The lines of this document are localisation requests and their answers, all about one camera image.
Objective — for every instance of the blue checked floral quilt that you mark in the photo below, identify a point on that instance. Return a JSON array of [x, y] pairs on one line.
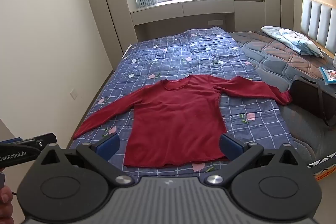
[[183, 56]]

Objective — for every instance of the beige window desk cabinet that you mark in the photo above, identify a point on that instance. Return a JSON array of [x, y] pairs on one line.
[[197, 7]]

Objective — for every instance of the light blue printed pillow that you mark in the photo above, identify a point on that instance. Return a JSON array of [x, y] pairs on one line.
[[291, 39]]

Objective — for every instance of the person's left hand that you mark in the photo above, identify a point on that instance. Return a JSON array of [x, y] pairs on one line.
[[5, 205]]

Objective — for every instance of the red long-sleeved shirt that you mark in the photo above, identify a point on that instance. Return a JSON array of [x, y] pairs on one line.
[[173, 119]]

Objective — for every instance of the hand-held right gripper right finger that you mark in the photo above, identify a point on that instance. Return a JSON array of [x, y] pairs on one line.
[[231, 146]]

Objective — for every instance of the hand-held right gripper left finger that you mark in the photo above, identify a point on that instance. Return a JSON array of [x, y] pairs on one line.
[[109, 146]]

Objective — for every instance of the wooden grey padded headboard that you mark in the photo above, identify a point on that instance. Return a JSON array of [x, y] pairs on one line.
[[319, 19]]

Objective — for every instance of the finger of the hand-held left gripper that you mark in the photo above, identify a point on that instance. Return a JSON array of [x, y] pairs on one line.
[[44, 140]]

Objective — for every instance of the grey brown quilted mattress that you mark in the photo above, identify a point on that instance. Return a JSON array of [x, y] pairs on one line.
[[275, 56]]

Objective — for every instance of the orange box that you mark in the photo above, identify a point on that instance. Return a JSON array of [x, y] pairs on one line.
[[326, 174]]

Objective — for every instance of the colourful printed packet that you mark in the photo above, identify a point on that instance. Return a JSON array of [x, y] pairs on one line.
[[328, 75]]

